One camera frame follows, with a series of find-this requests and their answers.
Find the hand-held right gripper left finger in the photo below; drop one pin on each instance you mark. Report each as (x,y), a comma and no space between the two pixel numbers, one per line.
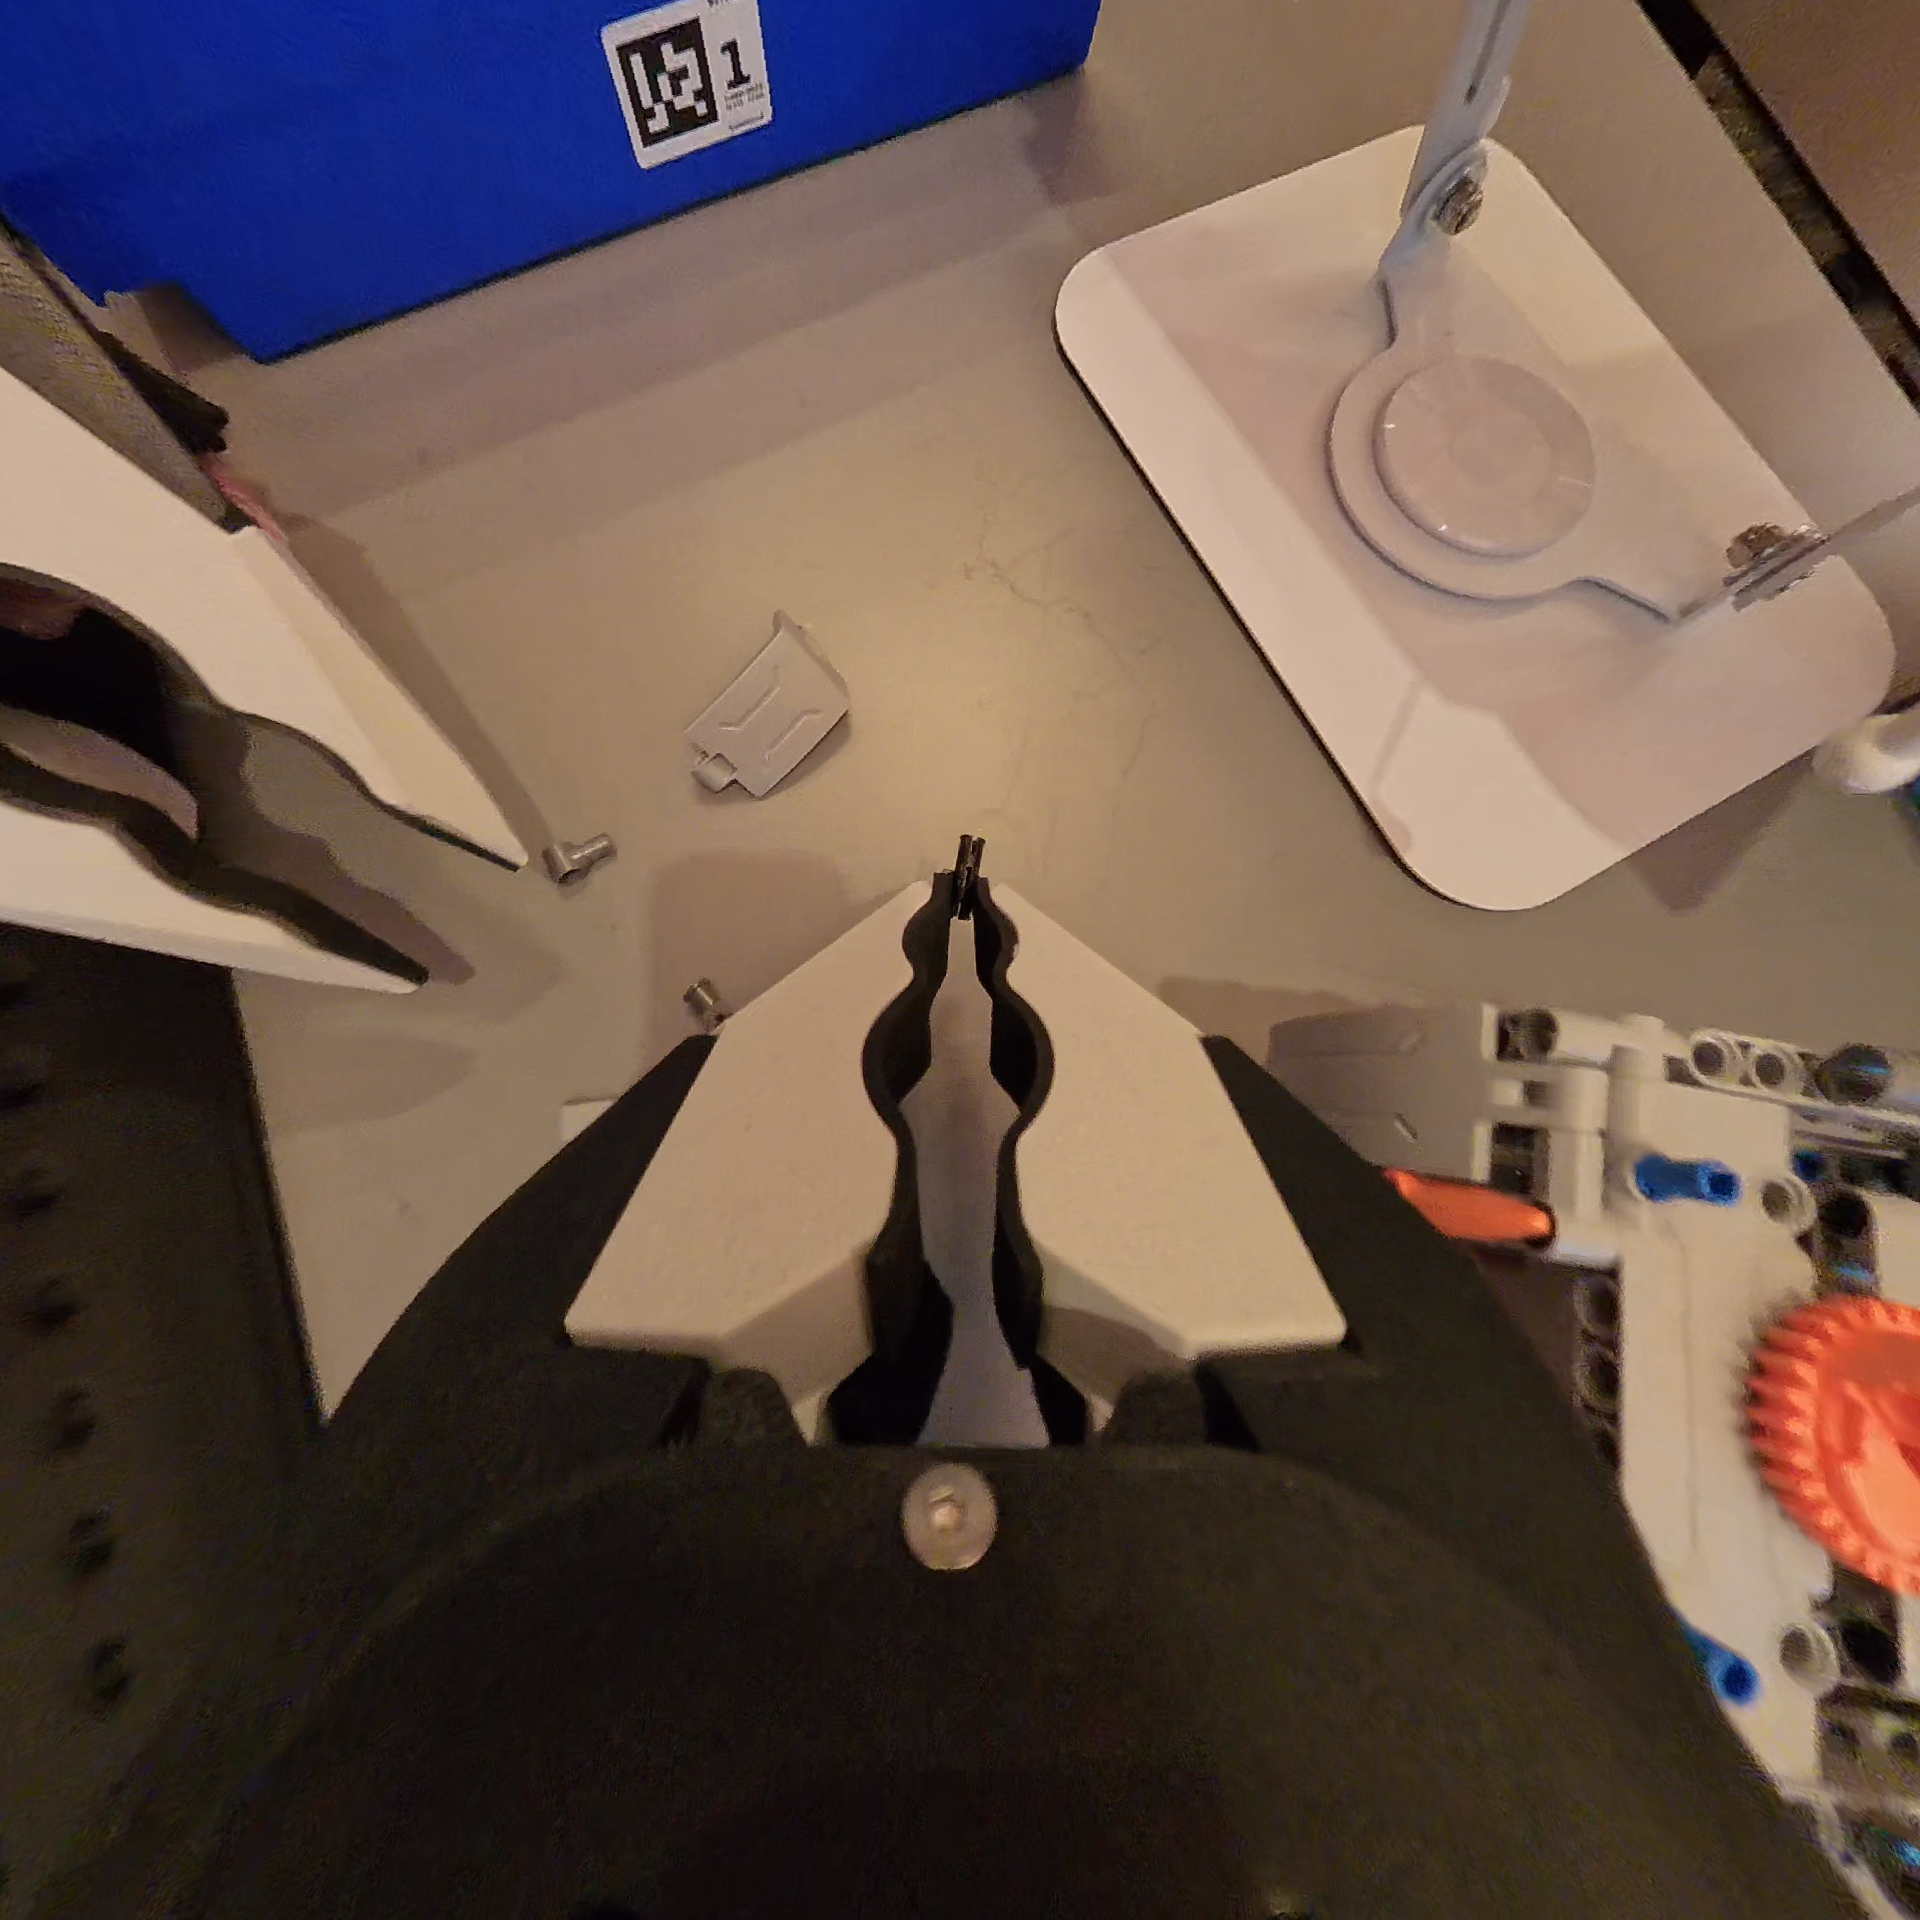
(720,1201)

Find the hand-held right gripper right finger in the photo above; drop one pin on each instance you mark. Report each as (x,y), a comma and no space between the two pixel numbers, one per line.
(1185,1201)

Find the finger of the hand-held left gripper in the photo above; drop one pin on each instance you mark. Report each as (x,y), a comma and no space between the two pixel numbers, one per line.
(180,571)
(150,922)

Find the grey connector pin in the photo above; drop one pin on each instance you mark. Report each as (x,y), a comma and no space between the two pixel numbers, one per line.
(579,860)
(702,1003)

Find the blue tagged parts bin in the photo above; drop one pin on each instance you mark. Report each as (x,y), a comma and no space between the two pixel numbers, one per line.
(375,150)

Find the black connector pin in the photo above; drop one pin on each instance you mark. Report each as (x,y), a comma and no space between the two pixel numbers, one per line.
(967,870)

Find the grey orange toy model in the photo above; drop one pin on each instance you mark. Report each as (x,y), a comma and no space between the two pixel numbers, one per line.
(1694,1350)

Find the person's left hand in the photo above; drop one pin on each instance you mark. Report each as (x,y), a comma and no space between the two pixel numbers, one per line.
(251,505)

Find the long plain grey beam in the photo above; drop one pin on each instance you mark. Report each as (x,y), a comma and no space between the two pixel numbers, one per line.
(580,1122)

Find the black perforated mat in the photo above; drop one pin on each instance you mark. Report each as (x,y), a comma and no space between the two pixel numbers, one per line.
(135,1350)

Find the small grey curved panel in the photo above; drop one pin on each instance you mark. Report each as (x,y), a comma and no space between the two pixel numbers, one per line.
(774,705)

